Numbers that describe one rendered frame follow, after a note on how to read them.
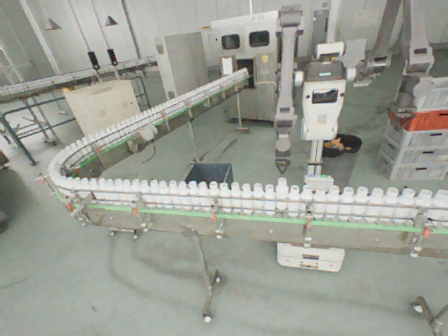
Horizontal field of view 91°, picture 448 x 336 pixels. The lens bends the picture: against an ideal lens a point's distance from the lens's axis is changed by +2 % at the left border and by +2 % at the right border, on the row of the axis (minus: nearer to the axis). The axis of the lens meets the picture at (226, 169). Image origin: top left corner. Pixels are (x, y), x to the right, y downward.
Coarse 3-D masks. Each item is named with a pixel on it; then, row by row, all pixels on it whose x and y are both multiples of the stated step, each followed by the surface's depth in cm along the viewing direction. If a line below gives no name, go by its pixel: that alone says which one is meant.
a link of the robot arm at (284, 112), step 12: (276, 24) 87; (300, 24) 85; (276, 36) 90; (288, 36) 85; (288, 48) 85; (288, 60) 85; (288, 72) 85; (288, 84) 86; (288, 96) 86; (276, 108) 87; (288, 108) 88; (276, 120) 87; (288, 120) 86
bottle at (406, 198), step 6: (408, 192) 95; (414, 192) 92; (402, 198) 94; (408, 198) 93; (402, 204) 94; (408, 204) 93; (396, 210) 98; (402, 210) 95; (408, 210) 95; (396, 216) 98; (402, 216) 97; (402, 222) 99
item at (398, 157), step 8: (384, 136) 282; (384, 144) 284; (392, 144) 266; (384, 152) 284; (392, 152) 268; (400, 152) 253; (408, 152) 253; (416, 152) 252; (424, 152) 279; (432, 152) 277; (440, 152) 249; (392, 160) 268; (400, 160) 259; (408, 160) 258; (416, 160) 257; (424, 160) 256; (432, 160) 255; (440, 160) 254
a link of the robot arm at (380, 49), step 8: (392, 0) 94; (400, 0) 94; (384, 8) 100; (392, 8) 96; (384, 16) 100; (392, 16) 98; (384, 24) 100; (392, 24) 100; (384, 32) 102; (376, 40) 108; (384, 40) 104; (376, 48) 107; (384, 48) 106; (368, 56) 111; (376, 56) 109; (368, 64) 112; (368, 72) 114
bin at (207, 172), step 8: (192, 168) 173; (200, 168) 181; (208, 168) 180; (216, 168) 178; (224, 168) 176; (232, 168) 175; (192, 176) 173; (200, 176) 186; (208, 176) 184; (216, 176) 182; (224, 176) 181; (232, 176) 176; (208, 184) 187
